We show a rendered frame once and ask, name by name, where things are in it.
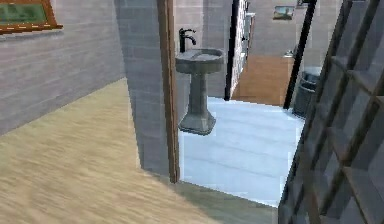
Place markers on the black sink faucet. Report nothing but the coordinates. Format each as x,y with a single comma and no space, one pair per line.
183,38

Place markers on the dark grey round bin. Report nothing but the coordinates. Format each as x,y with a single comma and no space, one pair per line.
305,90

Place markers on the grey glass panel room door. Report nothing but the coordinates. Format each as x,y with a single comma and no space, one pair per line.
343,133

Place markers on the grey pedestal sink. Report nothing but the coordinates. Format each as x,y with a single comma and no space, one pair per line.
198,86

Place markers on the small framed wall picture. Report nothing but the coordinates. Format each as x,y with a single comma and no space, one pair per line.
283,12

